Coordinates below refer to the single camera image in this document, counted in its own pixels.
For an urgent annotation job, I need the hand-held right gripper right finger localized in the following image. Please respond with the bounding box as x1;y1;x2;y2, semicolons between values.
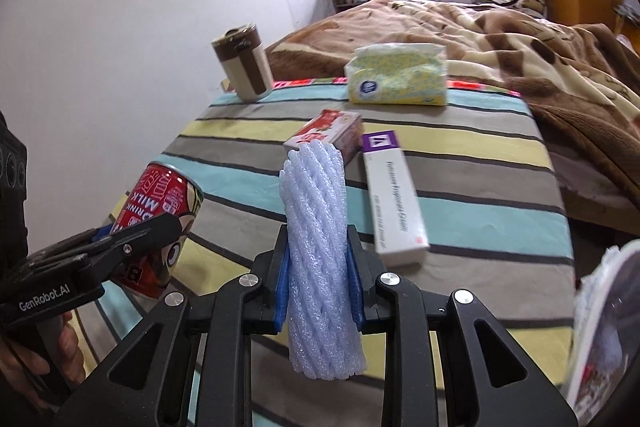
345;224;581;427

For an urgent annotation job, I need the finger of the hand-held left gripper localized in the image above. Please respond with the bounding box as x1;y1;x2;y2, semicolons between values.
26;223;147;267
86;214;184;282

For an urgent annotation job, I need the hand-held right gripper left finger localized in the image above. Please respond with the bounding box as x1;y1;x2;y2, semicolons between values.
50;224;291;427

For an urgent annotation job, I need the red printed drink can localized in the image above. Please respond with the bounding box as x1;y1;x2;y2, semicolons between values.
97;163;206;300

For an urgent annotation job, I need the white foam net sleeve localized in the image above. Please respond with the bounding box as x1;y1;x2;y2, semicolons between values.
279;142;368;380

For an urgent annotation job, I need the person's left hand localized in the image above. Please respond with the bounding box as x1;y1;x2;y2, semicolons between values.
0;311;88;415

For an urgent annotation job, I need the long purple and white box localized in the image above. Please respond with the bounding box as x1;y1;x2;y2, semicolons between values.
361;130;431;269

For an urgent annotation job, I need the small red and white box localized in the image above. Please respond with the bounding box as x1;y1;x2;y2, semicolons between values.
283;109;364;165

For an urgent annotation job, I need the striped table cloth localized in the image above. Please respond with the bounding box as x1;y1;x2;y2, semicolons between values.
75;77;576;427

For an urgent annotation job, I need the beige and brown mug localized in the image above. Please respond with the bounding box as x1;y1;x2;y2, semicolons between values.
210;24;274;102

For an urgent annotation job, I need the yellow tissue pack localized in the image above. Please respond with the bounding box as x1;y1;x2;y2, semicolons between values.
344;43;449;108

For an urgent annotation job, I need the brown patterned blanket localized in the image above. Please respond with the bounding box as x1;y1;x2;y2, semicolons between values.
265;0;640;228

